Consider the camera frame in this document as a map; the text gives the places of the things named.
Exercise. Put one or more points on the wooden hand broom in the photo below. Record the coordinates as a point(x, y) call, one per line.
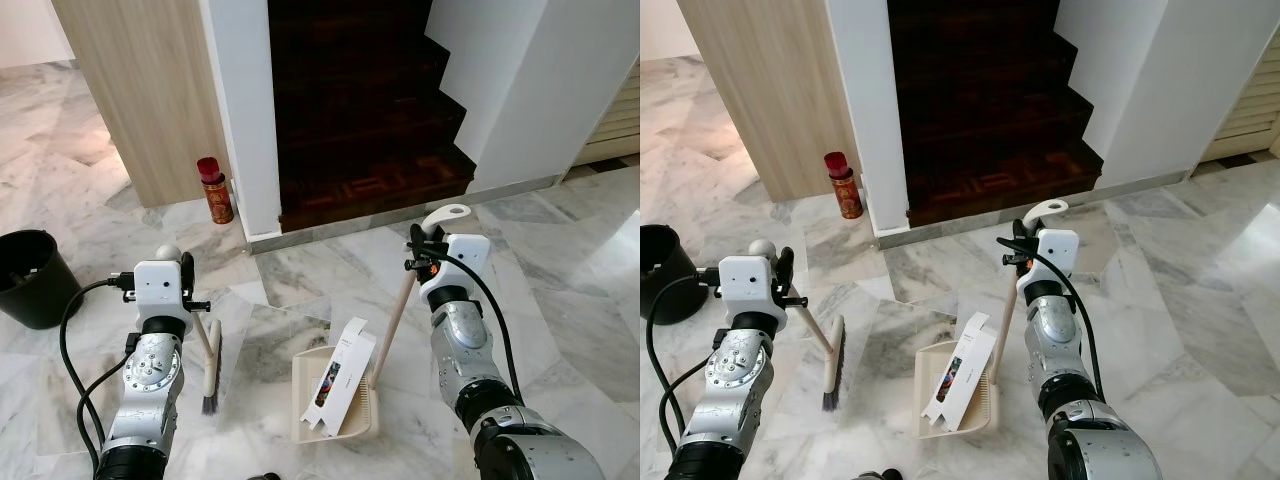
point(212, 370)
point(835, 365)

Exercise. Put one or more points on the white cardboard box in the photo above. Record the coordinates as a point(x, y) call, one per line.
point(960, 370)
point(340, 375)

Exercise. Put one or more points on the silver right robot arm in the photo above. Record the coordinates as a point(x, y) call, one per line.
point(1055, 350)
point(470, 360)

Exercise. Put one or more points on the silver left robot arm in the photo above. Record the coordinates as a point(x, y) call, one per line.
point(145, 385)
point(730, 385)

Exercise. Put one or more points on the red cylindrical can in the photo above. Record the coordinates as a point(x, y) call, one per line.
point(845, 190)
point(216, 195)

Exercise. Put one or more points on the black plastic bucket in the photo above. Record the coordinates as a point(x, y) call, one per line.
point(40, 285)
point(672, 280)

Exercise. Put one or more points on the dark wooden staircase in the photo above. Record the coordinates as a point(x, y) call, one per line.
point(985, 100)
point(360, 110)

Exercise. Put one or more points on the black robot foot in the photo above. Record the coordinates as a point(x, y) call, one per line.
point(882, 475)
point(262, 476)

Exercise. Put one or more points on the light wooden louvred door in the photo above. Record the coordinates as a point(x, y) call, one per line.
point(615, 115)
point(1245, 105)

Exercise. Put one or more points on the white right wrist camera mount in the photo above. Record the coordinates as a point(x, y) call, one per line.
point(467, 262)
point(1058, 255)

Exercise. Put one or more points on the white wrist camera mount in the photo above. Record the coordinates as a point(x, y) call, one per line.
point(1058, 255)
point(745, 285)
point(467, 262)
point(158, 290)

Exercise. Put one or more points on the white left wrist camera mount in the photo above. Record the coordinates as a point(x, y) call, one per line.
point(158, 290)
point(745, 285)

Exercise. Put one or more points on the light wooden wall panel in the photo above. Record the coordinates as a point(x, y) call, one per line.
point(770, 90)
point(140, 90)

